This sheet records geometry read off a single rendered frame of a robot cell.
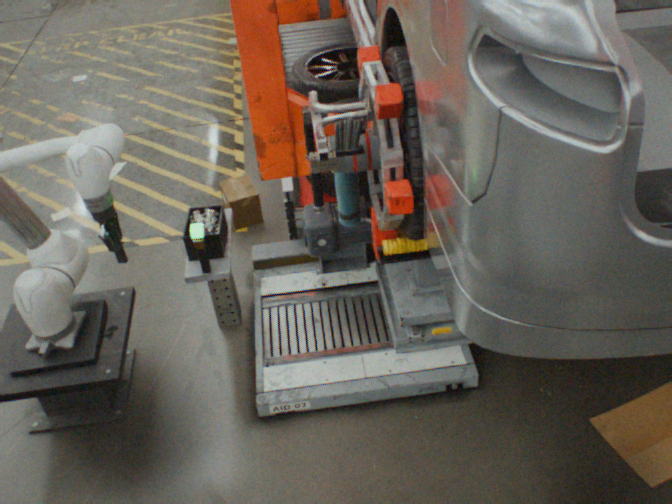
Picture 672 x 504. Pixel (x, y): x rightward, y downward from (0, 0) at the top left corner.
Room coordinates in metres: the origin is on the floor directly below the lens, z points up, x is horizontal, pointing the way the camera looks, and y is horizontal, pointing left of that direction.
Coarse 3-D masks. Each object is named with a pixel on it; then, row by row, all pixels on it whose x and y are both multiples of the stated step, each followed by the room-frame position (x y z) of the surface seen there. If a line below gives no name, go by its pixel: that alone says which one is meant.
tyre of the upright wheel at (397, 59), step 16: (400, 48) 2.09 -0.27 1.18; (384, 64) 2.21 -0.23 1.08; (400, 64) 1.97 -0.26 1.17; (400, 80) 1.92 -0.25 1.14; (416, 112) 1.80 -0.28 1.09; (416, 128) 1.77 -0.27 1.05; (416, 144) 1.75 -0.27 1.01; (416, 160) 1.73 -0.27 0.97; (416, 176) 1.72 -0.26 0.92; (416, 192) 1.71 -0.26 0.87; (416, 208) 1.72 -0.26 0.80; (400, 224) 1.97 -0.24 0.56; (416, 224) 1.73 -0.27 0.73
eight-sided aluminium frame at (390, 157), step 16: (368, 64) 2.11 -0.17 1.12; (368, 80) 2.01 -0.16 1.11; (384, 80) 1.98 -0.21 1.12; (384, 128) 1.83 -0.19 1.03; (384, 144) 1.79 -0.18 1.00; (400, 144) 1.79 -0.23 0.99; (384, 160) 1.76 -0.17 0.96; (400, 160) 1.76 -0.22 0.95; (368, 176) 2.17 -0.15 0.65; (384, 176) 1.76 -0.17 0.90; (400, 176) 1.76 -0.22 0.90; (384, 192) 1.76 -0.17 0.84; (384, 208) 1.77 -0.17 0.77; (384, 224) 1.82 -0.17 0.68
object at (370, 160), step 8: (328, 136) 2.04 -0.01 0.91; (360, 136) 2.01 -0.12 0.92; (368, 136) 2.00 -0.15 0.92; (376, 136) 2.00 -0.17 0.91; (328, 144) 2.05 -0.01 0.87; (360, 144) 1.98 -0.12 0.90; (368, 144) 1.98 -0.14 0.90; (376, 144) 1.98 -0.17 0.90; (368, 152) 1.96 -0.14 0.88; (376, 152) 1.96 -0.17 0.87; (344, 160) 1.96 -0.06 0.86; (352, 160) 1.96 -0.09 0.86; (360, 160) 1.96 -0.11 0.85; (368, 160) 1.96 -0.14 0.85; (376, 160) 1.96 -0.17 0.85; (344, 168) 1.97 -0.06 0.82; (352, 168) 1.96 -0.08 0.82; (360, 168) 1.97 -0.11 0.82; (368, 168) 1.97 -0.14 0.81; (376, 168) 1.98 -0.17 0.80
